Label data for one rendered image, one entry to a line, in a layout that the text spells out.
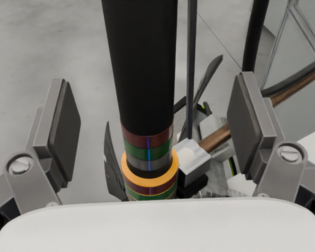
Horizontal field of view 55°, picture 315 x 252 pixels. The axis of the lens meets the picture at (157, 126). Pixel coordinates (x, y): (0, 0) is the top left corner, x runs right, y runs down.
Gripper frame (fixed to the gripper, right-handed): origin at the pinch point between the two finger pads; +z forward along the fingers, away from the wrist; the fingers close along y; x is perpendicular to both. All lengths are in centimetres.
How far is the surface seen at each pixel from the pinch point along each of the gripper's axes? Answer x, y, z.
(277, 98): -11.2, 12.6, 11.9
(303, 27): -66, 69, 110
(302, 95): -89, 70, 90
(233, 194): -53, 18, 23
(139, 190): -9.2, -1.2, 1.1
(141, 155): -5.4, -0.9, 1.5
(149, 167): -6.7, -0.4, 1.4
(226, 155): -54, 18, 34
